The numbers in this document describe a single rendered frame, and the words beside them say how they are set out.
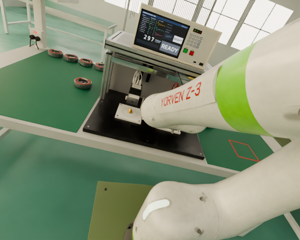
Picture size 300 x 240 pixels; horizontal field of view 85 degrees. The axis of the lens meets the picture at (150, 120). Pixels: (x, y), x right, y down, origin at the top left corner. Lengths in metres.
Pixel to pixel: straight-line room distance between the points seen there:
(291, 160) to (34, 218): 1.40
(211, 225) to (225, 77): 0.33
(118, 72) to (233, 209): 0.98
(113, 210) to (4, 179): 1.17
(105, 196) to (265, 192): 0.47
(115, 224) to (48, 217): 0.89
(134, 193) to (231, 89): 0.55
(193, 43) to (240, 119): 0.82
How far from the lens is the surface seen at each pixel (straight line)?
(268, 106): 0.19
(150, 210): 0.39
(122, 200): 0.65
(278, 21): 8.61
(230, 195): 0.44
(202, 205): 0.43
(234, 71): 0.21
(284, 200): 0.40
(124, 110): 1.00
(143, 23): 0.97
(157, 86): 1.18
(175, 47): 0.99
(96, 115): 0.94
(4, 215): 1.53
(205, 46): 1.02
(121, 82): 1.19
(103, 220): 0.62
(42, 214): 1.47
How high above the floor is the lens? 1.32
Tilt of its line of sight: 33 degrees down
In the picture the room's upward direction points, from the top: 20 degrees clockwise
